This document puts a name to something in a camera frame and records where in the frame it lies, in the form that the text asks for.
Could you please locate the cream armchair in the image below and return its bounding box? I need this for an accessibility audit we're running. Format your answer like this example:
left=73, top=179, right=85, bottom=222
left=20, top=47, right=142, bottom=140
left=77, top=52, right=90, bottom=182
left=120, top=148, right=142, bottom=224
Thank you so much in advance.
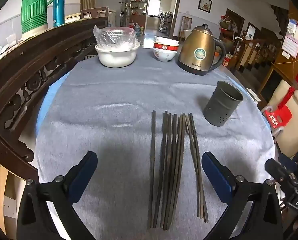
left=265, top=80, right=298, bottom=159

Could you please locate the red and white box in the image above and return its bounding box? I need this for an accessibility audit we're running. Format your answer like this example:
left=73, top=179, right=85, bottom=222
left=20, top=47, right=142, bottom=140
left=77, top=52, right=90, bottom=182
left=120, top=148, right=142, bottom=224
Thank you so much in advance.
left=223, top=54, right=234, bottom=68

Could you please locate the kitchen shelf with jars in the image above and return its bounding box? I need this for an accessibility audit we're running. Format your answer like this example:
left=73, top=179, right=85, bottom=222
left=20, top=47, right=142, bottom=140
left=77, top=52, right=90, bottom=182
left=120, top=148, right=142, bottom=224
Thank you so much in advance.
left=129, top=0, right=149, bottom=15

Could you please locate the dark carved wooden furniture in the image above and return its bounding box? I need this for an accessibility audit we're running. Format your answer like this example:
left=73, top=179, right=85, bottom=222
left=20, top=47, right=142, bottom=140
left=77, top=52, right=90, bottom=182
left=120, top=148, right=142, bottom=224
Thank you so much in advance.
left=0, top=16, right=109, bottom=178

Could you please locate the red child chair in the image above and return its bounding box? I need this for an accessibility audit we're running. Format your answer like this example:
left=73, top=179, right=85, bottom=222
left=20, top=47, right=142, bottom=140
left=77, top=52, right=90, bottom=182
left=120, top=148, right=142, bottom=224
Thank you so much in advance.
left=260, top=105, right=293, bottom=140

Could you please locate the small white stool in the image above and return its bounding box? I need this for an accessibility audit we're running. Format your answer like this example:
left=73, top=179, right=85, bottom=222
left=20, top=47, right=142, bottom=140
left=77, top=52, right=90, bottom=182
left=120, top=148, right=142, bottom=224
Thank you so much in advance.
left=246, top=88, right=261, bottom=103

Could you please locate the gold electric kettle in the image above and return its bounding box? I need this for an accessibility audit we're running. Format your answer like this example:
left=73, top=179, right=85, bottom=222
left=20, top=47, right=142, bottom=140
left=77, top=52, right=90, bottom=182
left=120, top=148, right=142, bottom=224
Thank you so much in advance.
left=177, top=24, right=226, bottom=76

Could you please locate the red tassel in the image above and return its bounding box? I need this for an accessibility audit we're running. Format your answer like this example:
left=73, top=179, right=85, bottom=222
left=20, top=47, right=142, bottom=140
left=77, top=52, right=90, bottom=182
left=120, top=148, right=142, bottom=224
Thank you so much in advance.
left=279, top=86, right=296, bottom=110

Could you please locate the brown wooden chair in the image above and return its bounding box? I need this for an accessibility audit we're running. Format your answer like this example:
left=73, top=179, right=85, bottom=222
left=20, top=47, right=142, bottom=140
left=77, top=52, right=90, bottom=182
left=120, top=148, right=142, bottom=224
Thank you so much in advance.
left=80, top=7, right=110, bottom=20

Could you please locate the framed wall picture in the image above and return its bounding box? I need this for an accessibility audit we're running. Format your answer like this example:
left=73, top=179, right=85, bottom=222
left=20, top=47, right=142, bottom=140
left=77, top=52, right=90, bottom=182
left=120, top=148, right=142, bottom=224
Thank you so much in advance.
left=198, top=0, right=213, bottom=13

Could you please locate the wall calendar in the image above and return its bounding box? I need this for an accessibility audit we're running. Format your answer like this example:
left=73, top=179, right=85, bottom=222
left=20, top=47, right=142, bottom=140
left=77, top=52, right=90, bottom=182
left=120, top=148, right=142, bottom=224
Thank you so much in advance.
left=281, top=19, right=298, bottom=58

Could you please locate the white cabinet with blue print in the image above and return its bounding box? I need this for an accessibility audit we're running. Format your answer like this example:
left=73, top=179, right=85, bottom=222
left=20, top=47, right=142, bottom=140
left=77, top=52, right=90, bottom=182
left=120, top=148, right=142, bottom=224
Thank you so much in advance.
left=108, top=10, right=117, bottom=27

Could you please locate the red banded ceramic bowl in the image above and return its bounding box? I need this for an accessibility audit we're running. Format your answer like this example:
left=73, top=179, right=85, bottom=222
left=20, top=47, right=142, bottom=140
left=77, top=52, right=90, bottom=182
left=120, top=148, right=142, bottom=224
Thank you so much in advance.
left=153, top=41, right=179, bottom=52

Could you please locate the green thermos jug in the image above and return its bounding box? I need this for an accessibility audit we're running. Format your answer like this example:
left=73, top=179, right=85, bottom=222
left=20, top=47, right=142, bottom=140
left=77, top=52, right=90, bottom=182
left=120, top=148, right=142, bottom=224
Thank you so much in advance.
left=21, top=0, right=59, bottom=39

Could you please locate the light blue table cover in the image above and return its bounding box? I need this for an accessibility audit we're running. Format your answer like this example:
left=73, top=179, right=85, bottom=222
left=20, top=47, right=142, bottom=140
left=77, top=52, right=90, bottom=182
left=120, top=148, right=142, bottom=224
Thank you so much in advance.
left=36, top=62, right=273, bottom=135

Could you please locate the white bowl with red mark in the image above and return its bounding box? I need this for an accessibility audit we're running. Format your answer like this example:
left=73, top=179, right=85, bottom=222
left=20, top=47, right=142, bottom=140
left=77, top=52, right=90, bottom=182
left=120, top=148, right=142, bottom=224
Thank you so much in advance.
left=153, top=48, right=178, bottom=63

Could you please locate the white chest freezer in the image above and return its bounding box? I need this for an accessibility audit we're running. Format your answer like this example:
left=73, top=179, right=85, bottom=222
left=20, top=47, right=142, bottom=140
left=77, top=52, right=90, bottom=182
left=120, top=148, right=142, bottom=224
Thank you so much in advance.
left=64, top=12, right=81, bottom=23

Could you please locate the wooden stair railing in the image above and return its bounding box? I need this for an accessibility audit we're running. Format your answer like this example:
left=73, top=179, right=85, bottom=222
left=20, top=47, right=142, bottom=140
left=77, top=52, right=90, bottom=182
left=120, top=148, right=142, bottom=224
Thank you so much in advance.
left=235, top=30, right=282, bottom=73

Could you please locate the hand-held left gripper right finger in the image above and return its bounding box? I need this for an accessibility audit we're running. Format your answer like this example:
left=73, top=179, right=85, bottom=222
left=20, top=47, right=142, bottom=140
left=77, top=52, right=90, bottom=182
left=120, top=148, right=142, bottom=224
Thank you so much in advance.
left=201, top=151, right=283, bottom=240

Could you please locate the blue thermos flask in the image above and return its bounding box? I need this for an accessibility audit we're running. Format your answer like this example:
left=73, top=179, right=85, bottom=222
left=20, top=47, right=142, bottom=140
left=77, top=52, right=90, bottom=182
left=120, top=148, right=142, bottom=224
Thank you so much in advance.
left=53, top=0, right=67, bottom=27

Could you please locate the grey metal chopstick holder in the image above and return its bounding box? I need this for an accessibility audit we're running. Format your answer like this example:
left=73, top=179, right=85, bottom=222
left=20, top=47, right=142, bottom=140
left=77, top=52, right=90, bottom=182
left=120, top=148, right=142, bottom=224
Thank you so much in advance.
left=203, top=81, right=244, bottom=127

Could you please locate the clear plastic wrapped bowl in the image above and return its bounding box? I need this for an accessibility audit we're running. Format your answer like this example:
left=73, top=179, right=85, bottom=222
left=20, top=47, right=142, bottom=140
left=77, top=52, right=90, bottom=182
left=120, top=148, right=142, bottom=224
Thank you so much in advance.
left=93, top=25, right=139, bottom=52

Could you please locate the group of dark wooden chopsticks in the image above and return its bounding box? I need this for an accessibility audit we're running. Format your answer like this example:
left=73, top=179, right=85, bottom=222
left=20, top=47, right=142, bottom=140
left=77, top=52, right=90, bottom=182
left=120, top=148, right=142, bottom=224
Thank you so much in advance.
left=147, top=110, right=209, bottom=230

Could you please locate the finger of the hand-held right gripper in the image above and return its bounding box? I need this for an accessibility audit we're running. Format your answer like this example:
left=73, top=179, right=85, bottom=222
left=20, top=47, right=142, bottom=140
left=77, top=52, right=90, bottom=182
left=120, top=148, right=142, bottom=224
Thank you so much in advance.
left=279, top=154, right=298, bottom=174
left=265, top=158, right=296, bottom=188

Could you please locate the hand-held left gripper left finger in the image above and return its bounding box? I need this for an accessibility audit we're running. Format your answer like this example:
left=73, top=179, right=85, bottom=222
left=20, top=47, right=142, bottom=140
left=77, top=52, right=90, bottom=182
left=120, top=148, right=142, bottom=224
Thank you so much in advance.
left=16, top=151, right=98, bottom=240

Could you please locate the slim wooden chair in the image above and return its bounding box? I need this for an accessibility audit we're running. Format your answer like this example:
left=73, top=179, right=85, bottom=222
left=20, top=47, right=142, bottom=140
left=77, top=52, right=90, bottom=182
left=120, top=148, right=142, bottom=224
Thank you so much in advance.
left=180, top=16, right=192, bottom=42

